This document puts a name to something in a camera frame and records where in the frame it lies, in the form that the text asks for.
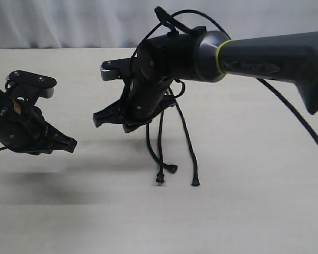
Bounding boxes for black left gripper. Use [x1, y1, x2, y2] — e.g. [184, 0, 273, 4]
[0, 89, 77, 155]

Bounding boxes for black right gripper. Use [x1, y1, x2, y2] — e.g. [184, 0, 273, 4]
[92, 33, 198, 133]

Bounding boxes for black rope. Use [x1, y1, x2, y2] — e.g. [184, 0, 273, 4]
[167, 86, 201, 187]
[155, 111, 166, 184]
[145, 122, 178, 174]

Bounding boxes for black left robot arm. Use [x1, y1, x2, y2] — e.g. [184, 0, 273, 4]
[0, 70, 77, 156]

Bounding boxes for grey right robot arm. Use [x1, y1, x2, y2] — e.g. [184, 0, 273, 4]
[93, 30, 318, 133]

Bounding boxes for white backdrop curtain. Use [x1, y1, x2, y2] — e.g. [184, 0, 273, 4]
[0, 1, 318, 49]

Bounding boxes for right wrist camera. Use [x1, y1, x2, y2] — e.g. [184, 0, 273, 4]
[100, 58, 131, 81]

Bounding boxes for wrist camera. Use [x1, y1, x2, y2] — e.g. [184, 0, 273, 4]
[100, 58, 131, 81]
[5, 70, 57, 102]

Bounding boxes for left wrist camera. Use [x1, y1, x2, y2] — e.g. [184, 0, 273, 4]
[5, 70, 57, 102]

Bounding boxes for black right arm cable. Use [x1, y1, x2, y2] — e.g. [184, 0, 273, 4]
[131, 6, 318, 164]

